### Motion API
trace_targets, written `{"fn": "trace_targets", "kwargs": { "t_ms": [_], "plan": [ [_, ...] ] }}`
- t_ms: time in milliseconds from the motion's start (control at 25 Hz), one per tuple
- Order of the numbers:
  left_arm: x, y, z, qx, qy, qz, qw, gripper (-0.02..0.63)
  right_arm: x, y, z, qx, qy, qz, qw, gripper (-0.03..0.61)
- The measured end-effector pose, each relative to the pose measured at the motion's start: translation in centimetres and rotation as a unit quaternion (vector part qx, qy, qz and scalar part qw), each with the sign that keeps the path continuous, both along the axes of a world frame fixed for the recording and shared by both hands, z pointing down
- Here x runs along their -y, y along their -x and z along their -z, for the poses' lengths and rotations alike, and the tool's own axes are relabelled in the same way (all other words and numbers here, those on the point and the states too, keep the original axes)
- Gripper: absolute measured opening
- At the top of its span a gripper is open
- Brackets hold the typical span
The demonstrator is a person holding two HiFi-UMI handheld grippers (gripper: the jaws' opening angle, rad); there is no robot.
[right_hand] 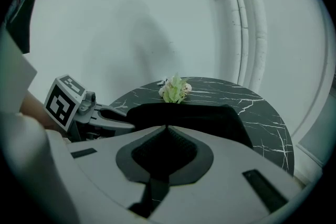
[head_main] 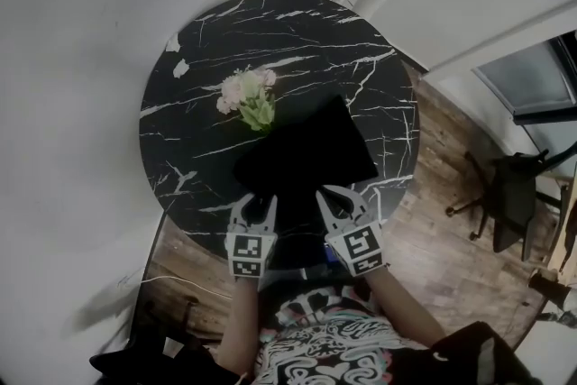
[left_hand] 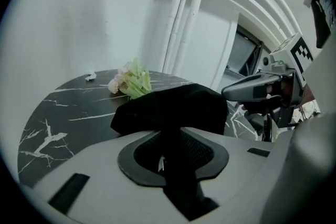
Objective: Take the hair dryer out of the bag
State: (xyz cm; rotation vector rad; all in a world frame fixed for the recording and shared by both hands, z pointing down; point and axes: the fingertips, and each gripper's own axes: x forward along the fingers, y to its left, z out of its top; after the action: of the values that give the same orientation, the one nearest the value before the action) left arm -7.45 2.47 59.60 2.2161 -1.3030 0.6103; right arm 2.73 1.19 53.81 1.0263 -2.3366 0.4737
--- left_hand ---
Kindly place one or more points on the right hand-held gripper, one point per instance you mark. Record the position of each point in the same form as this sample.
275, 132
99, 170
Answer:
299, 60

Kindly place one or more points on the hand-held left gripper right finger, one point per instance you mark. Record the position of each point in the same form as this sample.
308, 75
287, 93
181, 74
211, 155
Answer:
244, 178

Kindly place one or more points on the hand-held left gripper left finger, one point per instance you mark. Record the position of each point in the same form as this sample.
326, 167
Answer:
99, 165

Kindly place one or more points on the black cloth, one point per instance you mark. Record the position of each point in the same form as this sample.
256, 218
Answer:
173, 110

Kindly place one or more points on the frosted glass window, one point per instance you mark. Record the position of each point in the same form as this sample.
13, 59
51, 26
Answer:
244, 52

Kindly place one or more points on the small white paper scrap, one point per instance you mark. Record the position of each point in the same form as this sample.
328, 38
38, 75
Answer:
91, 76

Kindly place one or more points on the artificial pink flower bouquet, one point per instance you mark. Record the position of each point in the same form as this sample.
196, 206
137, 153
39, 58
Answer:
134, 81

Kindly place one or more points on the thin white wall pipe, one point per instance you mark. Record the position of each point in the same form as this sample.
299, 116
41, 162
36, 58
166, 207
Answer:
178, 21

